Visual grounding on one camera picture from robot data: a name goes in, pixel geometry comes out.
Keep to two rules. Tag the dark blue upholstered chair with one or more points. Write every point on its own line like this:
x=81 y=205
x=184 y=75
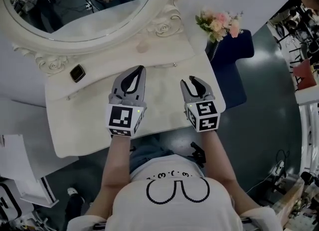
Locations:
x=229 y=75

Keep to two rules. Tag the person's left forearm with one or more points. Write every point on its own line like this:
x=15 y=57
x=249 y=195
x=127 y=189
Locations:
x=117 y=160

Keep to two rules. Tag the pink round jar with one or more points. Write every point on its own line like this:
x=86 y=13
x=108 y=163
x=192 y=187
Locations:
x=142 y=46

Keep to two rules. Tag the white railing shelf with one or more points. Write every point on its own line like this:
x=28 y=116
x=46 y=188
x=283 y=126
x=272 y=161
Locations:
x=307 y=130

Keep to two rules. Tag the red chair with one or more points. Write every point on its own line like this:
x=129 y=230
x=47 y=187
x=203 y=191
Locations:
x=305 y=75

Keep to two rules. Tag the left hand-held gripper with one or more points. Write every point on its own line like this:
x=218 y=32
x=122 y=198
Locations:
x=119 y=119

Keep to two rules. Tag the oval mirror with carved frame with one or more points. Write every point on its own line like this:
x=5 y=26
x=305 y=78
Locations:
x=159 y=5

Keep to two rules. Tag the black square compact case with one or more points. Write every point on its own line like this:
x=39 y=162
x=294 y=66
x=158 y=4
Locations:
x=77 y=73

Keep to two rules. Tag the white dressing table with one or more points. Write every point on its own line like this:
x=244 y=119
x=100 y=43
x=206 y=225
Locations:
x=162 y=115

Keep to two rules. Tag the wooden box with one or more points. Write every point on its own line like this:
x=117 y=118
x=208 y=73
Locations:
x=289 y=200

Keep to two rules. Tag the pink and cream flower bouquet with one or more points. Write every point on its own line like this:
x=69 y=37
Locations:
x=219 y=24

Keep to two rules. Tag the black plastic bracket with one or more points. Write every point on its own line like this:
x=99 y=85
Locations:
x=198 y=153

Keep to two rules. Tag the white cabinet with black stripe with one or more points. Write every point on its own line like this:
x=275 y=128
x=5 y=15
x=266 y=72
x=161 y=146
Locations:
x=42 y=192

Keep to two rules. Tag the person's white printed shirt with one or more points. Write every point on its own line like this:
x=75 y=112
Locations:
x=174 y=207

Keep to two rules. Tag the white shoe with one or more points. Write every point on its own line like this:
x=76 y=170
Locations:
x=72 y=191

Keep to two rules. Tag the white power strip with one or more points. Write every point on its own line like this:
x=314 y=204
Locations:
x=279 y=170

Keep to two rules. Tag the person's right forearm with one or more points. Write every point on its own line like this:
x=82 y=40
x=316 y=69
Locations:
x=219 y=160

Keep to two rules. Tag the small white drawer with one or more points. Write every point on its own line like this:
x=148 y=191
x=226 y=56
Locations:
x=175 y=64

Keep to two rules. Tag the person's blue jeans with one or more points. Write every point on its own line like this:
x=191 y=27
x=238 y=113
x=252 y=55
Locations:
x=149 y=152

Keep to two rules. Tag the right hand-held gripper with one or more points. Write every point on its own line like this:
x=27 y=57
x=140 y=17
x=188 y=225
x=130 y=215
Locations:
x=205 y=115

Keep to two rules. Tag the white appliance with black trim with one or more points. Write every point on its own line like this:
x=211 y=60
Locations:
x=7 y=202

